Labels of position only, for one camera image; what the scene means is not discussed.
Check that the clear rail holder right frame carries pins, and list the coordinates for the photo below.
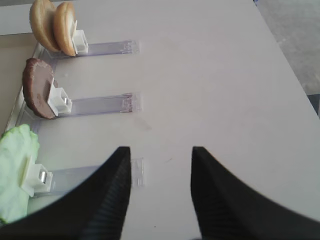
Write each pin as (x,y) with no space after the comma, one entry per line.
(64,180)

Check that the green lettuce leaf standing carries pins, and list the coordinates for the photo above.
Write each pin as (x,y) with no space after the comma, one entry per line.
(17,146)

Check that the white pusher clip lettuce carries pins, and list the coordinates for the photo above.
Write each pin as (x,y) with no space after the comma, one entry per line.
(36,178)

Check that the white pusher clip patty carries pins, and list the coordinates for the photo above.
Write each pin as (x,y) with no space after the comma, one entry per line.
(58,100)

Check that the golden bun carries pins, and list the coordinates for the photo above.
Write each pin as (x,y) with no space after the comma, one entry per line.
(63,27)
(41,17)

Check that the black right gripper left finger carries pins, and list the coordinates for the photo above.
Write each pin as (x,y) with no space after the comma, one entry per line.
(94,210)

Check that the brown meat patty standing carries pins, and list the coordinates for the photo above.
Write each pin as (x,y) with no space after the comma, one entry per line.
(37,79)

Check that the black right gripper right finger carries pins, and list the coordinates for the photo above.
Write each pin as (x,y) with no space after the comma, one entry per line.
(228,209)

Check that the golden bun left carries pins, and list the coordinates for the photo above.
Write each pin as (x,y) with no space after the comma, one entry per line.
(41,17)

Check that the white pusher clip bun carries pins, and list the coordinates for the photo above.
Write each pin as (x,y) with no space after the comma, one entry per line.
(79,40)

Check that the golden bun right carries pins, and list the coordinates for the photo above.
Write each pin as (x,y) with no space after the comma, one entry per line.
(63,27)

